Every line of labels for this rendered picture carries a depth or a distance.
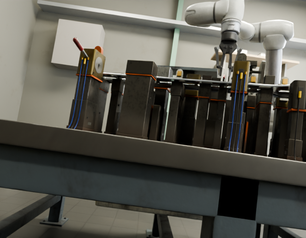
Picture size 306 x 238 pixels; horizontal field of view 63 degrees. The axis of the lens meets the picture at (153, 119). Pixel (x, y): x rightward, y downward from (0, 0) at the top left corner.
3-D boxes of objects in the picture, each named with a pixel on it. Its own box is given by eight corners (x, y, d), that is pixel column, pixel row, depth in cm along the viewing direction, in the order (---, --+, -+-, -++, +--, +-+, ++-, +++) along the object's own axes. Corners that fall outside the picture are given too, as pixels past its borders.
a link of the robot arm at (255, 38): (237, 21, 163) (260, 19, 157) (242, 28, 179) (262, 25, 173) (236, 42, 165) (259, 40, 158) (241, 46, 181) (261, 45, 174)
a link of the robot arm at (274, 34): (257, 127, 194) (289, 129, 184) (255, 134, 181) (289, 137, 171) (260, 21, 170) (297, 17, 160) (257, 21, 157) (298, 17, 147)
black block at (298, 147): (288, 161, 85) (296, 77, 88) (281, 159, 95) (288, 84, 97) (305, 163, 84) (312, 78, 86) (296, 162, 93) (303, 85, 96)
